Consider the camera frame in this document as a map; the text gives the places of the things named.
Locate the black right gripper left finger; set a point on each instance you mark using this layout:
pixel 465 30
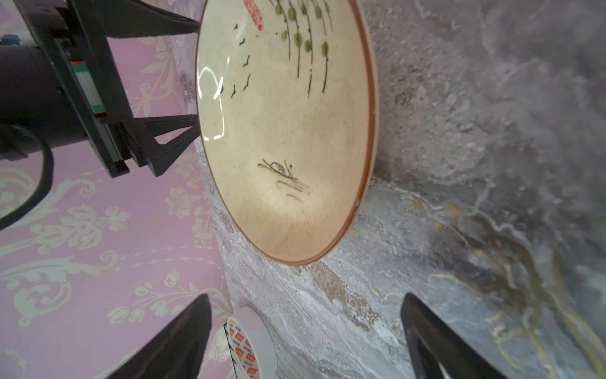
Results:
pixel 178 350

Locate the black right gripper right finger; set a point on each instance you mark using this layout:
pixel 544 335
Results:
pixel 435 350

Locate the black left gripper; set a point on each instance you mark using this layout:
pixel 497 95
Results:
pixel 65 88

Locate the cream plate with leaf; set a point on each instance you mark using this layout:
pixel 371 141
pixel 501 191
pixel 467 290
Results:
pixel 287 97

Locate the roll of tape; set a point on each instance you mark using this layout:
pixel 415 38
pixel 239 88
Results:
pixel 251 348

